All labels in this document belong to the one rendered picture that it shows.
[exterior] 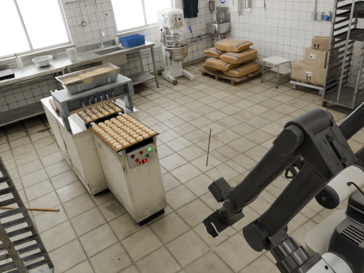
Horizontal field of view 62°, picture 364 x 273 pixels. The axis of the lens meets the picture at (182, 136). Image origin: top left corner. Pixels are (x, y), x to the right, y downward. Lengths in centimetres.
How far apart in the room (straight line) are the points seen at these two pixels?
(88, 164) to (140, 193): 73
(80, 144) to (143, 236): 107
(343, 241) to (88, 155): 264
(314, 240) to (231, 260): 170
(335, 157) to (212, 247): 224
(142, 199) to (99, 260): 62
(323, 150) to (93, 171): 287
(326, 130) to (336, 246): 41
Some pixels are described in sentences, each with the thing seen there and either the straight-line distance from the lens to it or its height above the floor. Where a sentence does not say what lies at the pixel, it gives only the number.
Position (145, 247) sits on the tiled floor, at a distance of 286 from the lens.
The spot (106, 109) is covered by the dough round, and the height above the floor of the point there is 92.
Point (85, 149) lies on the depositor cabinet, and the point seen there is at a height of 64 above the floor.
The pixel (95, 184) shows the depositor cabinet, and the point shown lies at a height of 20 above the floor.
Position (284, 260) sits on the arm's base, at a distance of 87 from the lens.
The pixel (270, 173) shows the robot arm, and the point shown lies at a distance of 74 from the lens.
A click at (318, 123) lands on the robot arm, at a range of 62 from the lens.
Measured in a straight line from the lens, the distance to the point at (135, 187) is 271.
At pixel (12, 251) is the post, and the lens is 206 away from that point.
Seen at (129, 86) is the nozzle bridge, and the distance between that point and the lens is 312.
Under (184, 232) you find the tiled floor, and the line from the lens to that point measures 291.
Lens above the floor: 213
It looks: 30 degrees down
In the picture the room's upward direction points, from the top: 7 degrees counter-clockwise
